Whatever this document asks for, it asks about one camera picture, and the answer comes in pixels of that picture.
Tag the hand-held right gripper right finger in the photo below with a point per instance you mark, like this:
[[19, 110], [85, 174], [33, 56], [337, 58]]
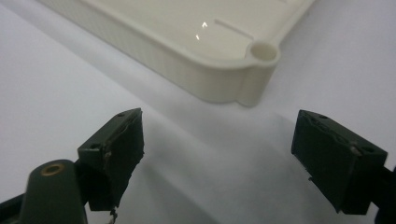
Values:
[[330, 161]]

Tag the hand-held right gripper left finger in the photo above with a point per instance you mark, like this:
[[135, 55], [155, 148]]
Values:
[[115, 158]]

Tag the cream plastic tray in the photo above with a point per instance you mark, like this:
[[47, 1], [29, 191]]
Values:
[[186, 34]]

